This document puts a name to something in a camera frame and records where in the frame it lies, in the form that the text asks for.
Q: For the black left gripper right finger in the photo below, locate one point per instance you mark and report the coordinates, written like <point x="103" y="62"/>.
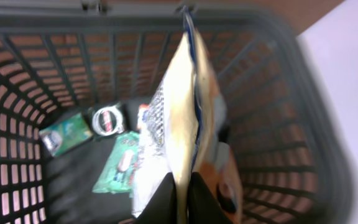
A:
<point x="202" y="206"/>

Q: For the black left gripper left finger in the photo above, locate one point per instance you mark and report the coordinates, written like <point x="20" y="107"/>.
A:
<point x="162" y="207"/>

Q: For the teal candy pouch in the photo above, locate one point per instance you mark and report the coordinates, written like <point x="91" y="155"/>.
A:
<point x="118" y="172"/>

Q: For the white blue snack bag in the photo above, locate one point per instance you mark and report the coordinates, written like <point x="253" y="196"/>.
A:
<point x="186" y="114"/>

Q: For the small teal box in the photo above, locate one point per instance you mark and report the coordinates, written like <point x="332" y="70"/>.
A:
<point x="71" y="132"/>

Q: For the grey plastic shopping basket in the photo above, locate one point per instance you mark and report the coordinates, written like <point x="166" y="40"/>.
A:
<point x="59" y="58"/>

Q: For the black round-logo packet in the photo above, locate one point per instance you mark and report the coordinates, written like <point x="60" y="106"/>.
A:
<point x="107" y="121"/>

